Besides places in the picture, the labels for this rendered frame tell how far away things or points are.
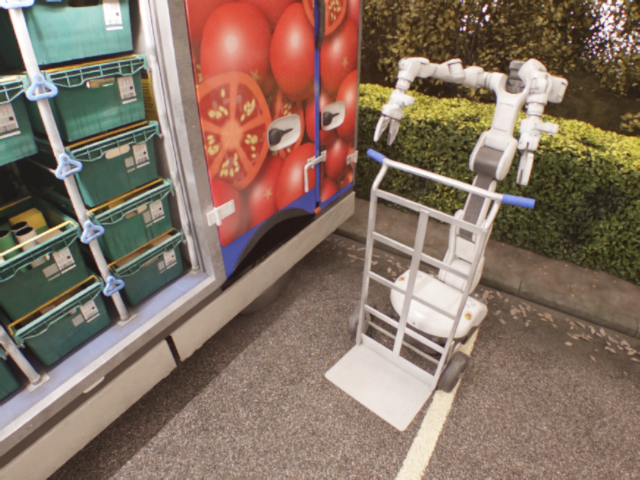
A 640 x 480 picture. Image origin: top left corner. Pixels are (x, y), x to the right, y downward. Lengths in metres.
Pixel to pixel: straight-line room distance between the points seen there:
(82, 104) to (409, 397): 2.10
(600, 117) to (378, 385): 4.33
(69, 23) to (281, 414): 1.98
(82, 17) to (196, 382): 1.88
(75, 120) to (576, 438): 2.79
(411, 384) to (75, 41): 2.27
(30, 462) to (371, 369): 1.74
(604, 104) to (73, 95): 5.29
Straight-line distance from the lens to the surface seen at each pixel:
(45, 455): 1.83
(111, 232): 1.62
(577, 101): 5.35
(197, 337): 1.97
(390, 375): 2.21
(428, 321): 2.11
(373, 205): 1.68
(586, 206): 3.38
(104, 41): 1.53
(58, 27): 1.46
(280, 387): 2.15
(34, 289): 1.58
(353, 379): 2.17
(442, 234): 3.34
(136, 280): 1.78
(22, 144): 1.43
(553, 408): 2.44
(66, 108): 1.46
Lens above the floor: 1.80
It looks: 34 degrees down
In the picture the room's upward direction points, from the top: straight up
